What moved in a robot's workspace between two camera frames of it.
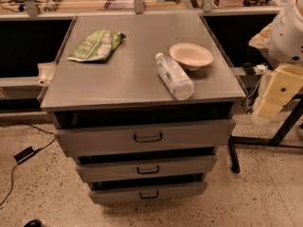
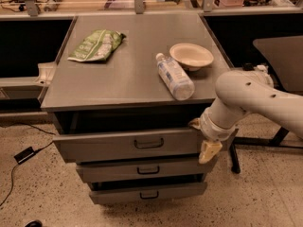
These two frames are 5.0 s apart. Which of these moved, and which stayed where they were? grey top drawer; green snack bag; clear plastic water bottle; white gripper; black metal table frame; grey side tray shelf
Moved: grey top drawer; white gripper
Stayed: green snack bag; grey side tray shelf; clear plastic water bottle; black metal table frame
